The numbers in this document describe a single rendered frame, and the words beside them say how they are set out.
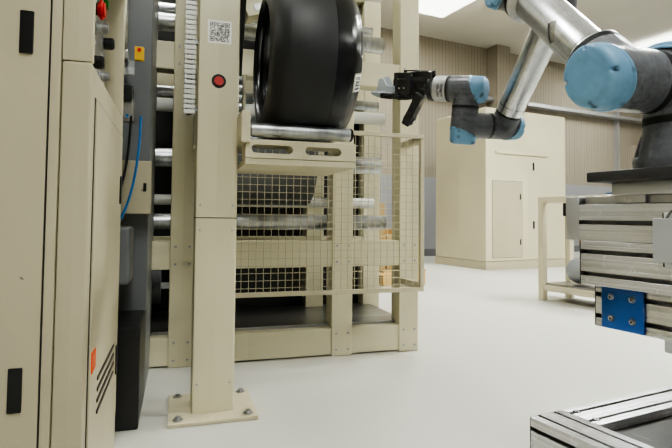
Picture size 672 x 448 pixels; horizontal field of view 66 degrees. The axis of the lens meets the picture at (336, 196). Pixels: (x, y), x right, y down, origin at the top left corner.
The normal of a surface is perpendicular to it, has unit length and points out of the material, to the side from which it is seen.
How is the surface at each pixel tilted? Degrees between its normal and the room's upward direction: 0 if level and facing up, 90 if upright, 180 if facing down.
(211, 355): 90
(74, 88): 90
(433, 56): 90
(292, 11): 75
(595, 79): 96
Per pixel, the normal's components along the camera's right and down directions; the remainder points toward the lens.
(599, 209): -0.90, -0.03
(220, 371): 0.29, -0.04
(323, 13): 0.28, -0.34
